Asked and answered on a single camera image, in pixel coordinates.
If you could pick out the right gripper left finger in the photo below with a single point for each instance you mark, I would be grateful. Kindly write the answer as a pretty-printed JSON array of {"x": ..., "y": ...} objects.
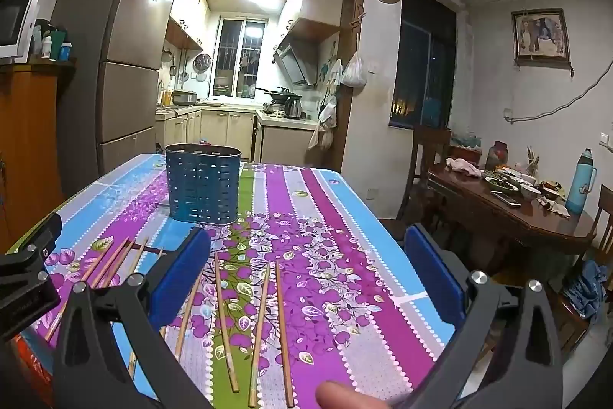
[{"x": 88, "y": 370}]

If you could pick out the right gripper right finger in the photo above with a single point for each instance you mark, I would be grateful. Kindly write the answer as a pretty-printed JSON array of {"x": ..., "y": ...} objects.
[{"x": 435, "y": 319}]

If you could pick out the wooden chopstick one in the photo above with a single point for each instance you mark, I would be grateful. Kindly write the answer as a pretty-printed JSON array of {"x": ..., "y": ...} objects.
[{"x": 78, "y": 287}]

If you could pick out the wooden chopstick five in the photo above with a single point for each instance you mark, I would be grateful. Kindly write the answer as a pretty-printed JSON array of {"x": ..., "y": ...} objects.
[{"x": 230, "y": 367}]

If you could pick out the wooden chopstick six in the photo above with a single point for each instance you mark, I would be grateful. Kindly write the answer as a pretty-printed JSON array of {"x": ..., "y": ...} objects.
[{"x": 253, "y": 381}]

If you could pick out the wooden chopstick seven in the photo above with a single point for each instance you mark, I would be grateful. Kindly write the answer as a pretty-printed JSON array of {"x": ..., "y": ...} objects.
[{"x": 284, "y": 345}]

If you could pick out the wooden chopstick four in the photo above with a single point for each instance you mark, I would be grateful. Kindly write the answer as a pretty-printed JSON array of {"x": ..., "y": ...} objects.
[{"x": 187, "y": 315}]

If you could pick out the wooden chopstick two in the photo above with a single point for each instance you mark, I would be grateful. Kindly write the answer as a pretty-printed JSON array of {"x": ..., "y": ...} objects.
[{"x": 108, "y": 265}]

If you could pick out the wooden chopstick three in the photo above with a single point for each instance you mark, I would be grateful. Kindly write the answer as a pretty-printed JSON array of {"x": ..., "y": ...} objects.
[{"x": 138, "y": 255}]

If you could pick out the beige kitchen counter cabinets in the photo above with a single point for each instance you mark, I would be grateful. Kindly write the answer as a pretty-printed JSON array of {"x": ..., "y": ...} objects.
[{"x": 260, "y": 137}]

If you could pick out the kitchen window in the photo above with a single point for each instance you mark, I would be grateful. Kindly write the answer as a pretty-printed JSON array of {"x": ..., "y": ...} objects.
[{"x": 237, "y": 57}]

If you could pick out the right hand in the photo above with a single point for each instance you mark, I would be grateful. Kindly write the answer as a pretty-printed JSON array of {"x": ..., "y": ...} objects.
[{"x": 333, "y": 395}]

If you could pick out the orange wooden cabinet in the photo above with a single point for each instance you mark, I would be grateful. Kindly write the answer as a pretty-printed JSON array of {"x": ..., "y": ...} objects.
[{"x": 30, "y": 179}]

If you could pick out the dark wooden dining table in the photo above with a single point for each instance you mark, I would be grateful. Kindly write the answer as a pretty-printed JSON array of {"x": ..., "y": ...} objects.
[{"x": 507, "y": 238}]

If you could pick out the blue perforated utensil holder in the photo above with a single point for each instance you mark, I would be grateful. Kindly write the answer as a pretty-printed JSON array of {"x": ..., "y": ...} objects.
[{"x": 203, "y": 182}]

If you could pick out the blue thermos flask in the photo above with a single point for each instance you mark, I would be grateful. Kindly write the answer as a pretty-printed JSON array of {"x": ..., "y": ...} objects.
[{"x": 582, "y": 183}]

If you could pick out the floral plastic tablecloth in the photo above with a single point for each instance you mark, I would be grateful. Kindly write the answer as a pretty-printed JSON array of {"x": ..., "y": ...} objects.
[{"x": 309, "y": 221}]

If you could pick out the pink cloth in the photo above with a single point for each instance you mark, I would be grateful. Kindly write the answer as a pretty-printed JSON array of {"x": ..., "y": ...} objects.
[{"x": 462, "y": 166}]

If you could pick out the blue lidded jar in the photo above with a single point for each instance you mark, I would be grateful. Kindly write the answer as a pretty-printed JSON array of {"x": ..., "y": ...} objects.
[{"x": 64, "y": 51}]

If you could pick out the white medicine bottle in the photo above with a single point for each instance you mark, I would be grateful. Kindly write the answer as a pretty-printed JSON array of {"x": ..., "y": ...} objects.
[{"x": 46, "y": 47}]

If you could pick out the rice cooker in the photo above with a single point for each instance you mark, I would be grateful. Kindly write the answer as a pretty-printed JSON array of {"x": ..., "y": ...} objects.
[{"x": 181, "y": 97}]

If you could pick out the green box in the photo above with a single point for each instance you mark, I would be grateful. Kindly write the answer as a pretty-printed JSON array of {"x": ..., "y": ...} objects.
[{"x": 58, "y": 36}]

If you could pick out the wooden dining chair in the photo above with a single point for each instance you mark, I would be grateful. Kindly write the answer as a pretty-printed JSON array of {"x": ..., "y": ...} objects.
[{"x": 419, "y": 203}]

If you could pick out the white microwave oven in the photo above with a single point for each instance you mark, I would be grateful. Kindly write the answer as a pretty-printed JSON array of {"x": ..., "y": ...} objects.
[{"x": 17, "y": 23}]

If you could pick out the grey tall refrigerator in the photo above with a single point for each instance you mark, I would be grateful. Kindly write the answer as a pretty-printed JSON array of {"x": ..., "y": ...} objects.
[{"x": 106, "y": 111}]

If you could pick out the steel electric kettle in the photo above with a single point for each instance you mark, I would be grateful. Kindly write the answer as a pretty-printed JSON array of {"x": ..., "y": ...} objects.
[{"x": 293, "y": 109}]

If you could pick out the black wok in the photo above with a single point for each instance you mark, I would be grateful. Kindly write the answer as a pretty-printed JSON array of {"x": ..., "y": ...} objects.
[{"x": 279, "y": 96}]

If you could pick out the dark living room window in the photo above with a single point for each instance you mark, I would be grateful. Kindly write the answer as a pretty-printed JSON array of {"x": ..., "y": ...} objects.
[{"x": 426, "y": 65}]

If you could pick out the framed elephant picture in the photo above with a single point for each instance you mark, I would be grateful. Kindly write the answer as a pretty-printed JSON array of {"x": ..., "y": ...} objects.
[{"x": 540, "y": 36}]

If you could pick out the white hanging plastic bag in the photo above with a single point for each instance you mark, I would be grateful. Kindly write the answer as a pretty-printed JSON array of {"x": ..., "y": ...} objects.
[{"x": 354, "y": 74}]

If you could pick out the steel range hood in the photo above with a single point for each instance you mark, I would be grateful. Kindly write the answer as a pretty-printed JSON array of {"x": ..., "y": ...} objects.
[{"x": 298, "y": 62}]

